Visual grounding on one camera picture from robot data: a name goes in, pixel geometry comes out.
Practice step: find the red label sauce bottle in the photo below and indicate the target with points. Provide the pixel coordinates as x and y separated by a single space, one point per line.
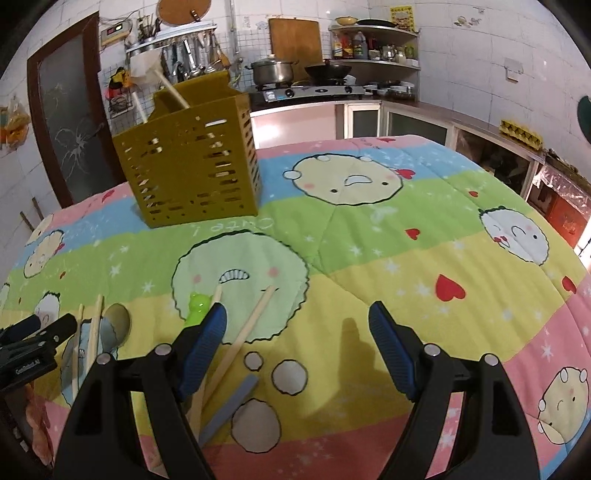
348 48

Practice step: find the steel cooking pot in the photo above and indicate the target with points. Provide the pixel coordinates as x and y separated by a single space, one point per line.
272 71

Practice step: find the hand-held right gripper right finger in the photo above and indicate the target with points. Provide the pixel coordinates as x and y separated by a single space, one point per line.
392 355

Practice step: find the printed cartoon blanket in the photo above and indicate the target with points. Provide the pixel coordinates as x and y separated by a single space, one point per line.
369 230

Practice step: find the orange hanging bag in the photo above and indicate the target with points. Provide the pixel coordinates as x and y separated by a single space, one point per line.
16 122

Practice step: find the yellow bowl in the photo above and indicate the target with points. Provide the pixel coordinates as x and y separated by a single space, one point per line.
345 21

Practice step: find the steel gas stove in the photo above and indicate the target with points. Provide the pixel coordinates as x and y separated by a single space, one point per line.
314 92

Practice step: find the metal spoon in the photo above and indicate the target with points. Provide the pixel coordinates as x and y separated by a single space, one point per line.
117 323

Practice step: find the pink cabinet door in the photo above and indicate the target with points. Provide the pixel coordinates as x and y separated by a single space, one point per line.
295 124

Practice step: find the narrow glass cabinet door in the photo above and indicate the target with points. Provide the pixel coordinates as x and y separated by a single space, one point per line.
364 121

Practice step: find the metal wall utensil rack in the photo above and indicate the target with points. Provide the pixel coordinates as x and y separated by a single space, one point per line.
175 37

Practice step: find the black wok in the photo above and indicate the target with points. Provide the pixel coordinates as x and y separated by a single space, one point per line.
328 70

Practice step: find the metal corner shelf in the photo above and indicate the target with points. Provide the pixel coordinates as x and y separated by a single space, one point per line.
388 64

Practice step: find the yellow slotted utensil holder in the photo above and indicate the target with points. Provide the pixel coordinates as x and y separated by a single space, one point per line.
184 175

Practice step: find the open cabinet shelf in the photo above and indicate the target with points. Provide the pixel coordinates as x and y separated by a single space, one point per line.
494 159

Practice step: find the dark green round object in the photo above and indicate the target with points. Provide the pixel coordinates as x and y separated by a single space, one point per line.
585 115

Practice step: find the hanging metal ladles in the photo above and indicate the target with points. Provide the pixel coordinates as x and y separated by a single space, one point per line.
194 57

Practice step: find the chopstick cup on rack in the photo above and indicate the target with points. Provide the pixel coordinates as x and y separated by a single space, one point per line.
148 27

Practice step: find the black frying pan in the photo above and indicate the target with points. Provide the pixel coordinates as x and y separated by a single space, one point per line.
376 22

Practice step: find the yellow wall poster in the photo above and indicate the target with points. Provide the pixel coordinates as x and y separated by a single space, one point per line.
401 18

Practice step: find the rectangular wooden cutting board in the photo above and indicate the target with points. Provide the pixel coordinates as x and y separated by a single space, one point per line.
295 41

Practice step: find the grey wall pipe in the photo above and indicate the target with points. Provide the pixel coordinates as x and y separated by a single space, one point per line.
234 32

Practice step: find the stack of white bowls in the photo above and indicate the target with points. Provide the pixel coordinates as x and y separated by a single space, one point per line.
392 90

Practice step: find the yellow egg carton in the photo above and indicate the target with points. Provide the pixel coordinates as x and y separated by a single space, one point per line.
521 134

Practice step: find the large dark sauce bottle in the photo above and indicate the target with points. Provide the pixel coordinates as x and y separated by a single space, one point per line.
360 46

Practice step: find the wooden stick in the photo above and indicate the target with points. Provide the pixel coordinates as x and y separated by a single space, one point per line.
36 210

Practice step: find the yellow wall meter box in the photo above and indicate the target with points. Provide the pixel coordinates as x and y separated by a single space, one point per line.
115 32

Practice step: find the metal teapot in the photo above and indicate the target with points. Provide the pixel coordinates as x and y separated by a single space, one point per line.
389 53

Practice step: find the thin white stick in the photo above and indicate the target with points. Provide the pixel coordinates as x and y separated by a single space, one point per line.
141 107

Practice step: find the red wooden cabinet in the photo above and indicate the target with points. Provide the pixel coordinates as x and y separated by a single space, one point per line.
565 212

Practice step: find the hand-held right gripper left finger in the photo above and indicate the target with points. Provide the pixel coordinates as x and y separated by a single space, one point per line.
205 350

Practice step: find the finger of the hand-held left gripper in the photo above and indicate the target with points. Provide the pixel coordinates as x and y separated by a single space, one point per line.
21 326
55 328

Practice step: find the wide glass cabinet door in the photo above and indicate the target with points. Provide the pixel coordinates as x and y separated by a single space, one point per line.
418 127

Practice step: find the yellow label oil bottle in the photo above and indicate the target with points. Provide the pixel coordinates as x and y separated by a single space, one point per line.
339 48

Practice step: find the white wall socket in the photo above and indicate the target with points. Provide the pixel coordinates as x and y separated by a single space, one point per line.
514 70

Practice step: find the white hanging cloth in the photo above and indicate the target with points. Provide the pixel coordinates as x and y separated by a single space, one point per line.
144 67

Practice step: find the brown frosted glass door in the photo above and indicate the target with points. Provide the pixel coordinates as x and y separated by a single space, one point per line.
69 115

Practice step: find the wall hook sticker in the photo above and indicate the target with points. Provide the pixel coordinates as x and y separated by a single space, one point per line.
464 21

